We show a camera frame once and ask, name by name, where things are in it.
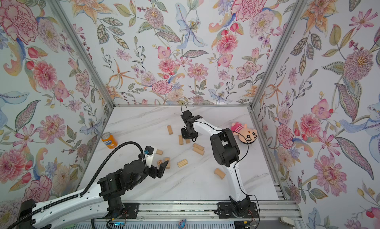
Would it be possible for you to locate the plain wood block beside printed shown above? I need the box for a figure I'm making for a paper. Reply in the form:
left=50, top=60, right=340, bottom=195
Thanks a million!
left=164, top=157, right=171, bottom=169

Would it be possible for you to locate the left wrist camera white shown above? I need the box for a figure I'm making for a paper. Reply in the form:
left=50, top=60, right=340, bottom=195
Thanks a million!
left=143, top=145, right=157, bottom=167

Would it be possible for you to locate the small colourful object on rail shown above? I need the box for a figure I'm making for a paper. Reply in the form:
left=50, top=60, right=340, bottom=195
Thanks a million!
left=178, top=219, right=187, bottom=229

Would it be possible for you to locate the pink plush doll toy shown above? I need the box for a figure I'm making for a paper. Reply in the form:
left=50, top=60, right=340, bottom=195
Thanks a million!
left=231, top=123, right=258, bottom=144

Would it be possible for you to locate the curved wood block right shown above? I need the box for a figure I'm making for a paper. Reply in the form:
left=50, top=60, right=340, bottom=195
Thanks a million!
left=214, top=168, right=226, bottom=180

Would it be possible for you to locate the ridged wood block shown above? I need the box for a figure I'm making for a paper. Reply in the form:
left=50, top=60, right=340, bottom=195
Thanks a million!
left=177, top=159, right=188, bottom=168

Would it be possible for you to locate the orange soda can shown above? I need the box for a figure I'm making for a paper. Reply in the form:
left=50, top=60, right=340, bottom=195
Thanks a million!
left=101, top=132, right=118, bottom=149

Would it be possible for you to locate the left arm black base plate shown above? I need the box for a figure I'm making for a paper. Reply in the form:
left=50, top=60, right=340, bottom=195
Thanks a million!
left=105, top=203, right=140, bottom=220

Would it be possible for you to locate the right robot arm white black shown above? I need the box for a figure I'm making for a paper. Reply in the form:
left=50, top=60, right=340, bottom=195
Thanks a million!
left=181, top=110, right=251, bottom=218

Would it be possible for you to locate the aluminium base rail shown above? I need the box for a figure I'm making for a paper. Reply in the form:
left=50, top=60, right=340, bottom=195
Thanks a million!
left=88, top=200, right=303, bottom=223

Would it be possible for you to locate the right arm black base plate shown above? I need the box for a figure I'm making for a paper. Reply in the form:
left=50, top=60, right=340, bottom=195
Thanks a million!
left=214, top=202, right=259, bottom=219

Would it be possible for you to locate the white object bottom right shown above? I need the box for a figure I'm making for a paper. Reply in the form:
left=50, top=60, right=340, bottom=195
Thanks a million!
left=279, top=217, right=295, bottom=228

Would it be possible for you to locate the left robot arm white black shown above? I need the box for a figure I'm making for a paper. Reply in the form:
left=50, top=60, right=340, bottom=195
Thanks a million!
left=9, top=146, right=169, bottom=229

